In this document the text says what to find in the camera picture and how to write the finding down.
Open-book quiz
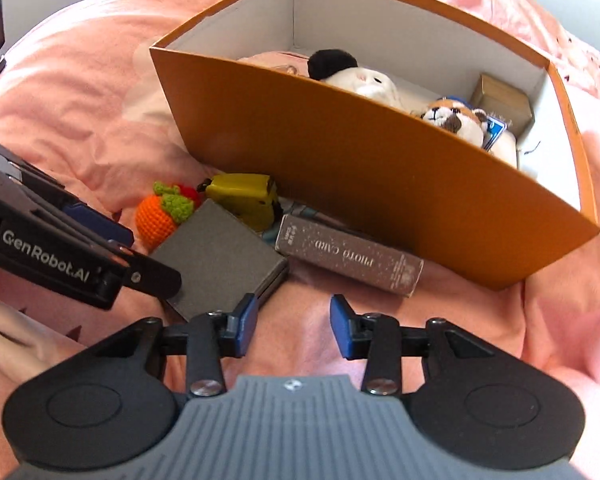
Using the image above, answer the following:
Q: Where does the white oblong case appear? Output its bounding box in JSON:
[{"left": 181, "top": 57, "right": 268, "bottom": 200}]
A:
[{"left": 489, "top": 124, "right": 521, "bottom": 169}]

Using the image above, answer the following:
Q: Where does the small gold box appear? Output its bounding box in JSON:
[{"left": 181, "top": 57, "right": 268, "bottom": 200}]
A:
[{"left": 469, "top": 73, "right": 535, "bottom": 134}]

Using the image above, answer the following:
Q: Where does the pink printed blanket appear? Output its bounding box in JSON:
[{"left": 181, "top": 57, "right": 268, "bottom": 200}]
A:
[{"left": 0, "top": 0, "right": 600, "bottom": 480}]

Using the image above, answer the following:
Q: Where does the orange crocheted fruit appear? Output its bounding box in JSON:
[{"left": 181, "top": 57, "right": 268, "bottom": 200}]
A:
[{"left": 134, "top": 191, "right": 204, "bottom": 254}]

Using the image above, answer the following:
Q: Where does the brown and white dog plush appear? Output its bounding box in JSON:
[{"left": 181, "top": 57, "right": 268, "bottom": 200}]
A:
[{"left": 419, "top": 97, "right": 509, "bottom": 152}]

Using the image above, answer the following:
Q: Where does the grey box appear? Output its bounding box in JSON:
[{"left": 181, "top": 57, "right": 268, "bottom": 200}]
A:
[{"left": 149, "top": 198, "right": 291, "bottom": 324}]

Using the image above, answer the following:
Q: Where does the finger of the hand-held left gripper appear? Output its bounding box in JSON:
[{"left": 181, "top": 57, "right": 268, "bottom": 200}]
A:
[
  {"left": 0, "top": 133, "right": 135, "bottom": 249},
  {"left": 0, "top": 171, "right": 183, "bottom": 297}
]

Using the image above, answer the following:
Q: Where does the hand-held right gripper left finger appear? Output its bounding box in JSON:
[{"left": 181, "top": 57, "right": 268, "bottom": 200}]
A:
[{"left": 87, "top": 294, "right": 257, "bottom": 399}]

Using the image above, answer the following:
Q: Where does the orange cardboard box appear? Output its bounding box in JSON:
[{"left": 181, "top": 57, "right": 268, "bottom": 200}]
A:
[{"left": 149, "top": 0, "right": 600, "bottom": 291}]

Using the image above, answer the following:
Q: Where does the pink plush toy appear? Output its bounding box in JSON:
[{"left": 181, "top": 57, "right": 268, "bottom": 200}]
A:
[{"left": 237, "top": 51, "right": 311, "bottom": 77}]

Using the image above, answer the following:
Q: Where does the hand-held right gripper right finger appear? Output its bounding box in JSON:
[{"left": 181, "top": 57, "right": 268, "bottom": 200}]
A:
[{"left": 329, "top": 294, "right": 501, "bottom": 396}]

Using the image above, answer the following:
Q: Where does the white plush with black ear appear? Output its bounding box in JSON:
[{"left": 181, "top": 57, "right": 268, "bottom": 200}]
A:
[{"left": 307, "top": 48, "right": 404, "bottom": 109}]

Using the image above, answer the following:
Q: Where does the red crocheted fruit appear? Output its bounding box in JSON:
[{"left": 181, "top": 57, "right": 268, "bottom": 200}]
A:
[{"left": 152, "top": 181, "right": 205, "bottom": 209}]

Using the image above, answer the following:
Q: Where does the brown speckled card box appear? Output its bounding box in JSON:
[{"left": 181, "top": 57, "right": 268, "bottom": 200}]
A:
[{"left": 273, "top": 213, "right": 425, "bottom": 299}]

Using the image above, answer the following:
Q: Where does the teal patterned item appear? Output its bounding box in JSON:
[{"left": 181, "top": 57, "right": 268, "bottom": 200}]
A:
[{"left": 261, "top": 197, "right": 332, "bottom": 241}]

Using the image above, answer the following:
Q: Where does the yellow plastic toy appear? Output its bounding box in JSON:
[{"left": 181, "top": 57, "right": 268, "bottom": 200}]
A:
[{"left": 204, "top": 173, "right": 280, "bottom": 234}]

